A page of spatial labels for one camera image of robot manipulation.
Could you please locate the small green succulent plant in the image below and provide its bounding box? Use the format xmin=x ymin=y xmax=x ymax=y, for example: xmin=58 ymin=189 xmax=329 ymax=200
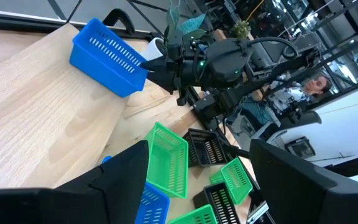
xmin=231 ymin=19 xmax=252 ymax=40

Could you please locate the person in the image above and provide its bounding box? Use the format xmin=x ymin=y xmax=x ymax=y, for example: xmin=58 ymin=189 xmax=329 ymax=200
xmin=267 ymin=75 xmax=333 ymax=116

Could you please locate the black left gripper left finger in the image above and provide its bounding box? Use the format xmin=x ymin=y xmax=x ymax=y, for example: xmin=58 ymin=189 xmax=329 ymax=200
xmin=0 ymin=139 xmax=150 ymax=224

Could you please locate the blue plastic slotted basket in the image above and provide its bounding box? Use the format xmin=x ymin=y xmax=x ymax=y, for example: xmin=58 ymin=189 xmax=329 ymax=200
xmin=101 ymin=155 xmax=171 ymax=224
xmin=69 ymin=17 xmax=149 ymax=98

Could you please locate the black plastic slotted basket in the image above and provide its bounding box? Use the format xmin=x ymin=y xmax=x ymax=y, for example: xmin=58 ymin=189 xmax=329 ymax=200
xmin=193 ymin=182 xmax=242 ymax=224
xmin=182 ymin=128 xmax=230 ymax=168

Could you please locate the black aluminium table frame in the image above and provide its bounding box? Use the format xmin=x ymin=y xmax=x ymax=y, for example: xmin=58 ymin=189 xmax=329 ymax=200
xmin=0 ymin=9 xmax=164 ymax=40

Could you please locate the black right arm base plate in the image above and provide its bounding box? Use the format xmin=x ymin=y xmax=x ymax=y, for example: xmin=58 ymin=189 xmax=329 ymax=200
xmin=193 ymin=91 xmax=231 ymax=131

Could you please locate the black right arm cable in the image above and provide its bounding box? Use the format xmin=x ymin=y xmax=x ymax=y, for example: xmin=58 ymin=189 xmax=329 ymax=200
xmin=247 ymin=36 xmax=300 ymax=60

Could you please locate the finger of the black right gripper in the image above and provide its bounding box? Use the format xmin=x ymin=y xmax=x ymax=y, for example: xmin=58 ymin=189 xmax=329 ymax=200
xmin=147 ymin=70 xmax=178 ymax=95
xmin=140 ymin=57 xmax=170 ymax=73

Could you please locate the teal plant in white pot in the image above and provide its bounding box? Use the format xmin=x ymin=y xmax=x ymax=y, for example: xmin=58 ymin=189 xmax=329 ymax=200
xmin=140 ymin=0 xmax=207 ymax=62

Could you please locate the green plastic slotted basket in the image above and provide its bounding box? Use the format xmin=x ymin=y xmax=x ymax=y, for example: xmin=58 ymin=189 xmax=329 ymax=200
xmin=167 ymin=204 xmax=219 ymax=224
xmin=209 ymin=157 xmax=254 ymax=205
xmin=144 ymin=121 xmax=190 ymax=200

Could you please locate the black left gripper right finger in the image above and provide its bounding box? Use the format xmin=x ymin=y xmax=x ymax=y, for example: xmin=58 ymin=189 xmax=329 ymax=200
xmin=249 ymin=139 xmax=358 ymax=224

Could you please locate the yellow cable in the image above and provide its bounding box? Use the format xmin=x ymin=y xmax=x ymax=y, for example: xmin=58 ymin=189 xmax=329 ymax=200
xmin=246 ymin=0 xmax=265 ymax=22

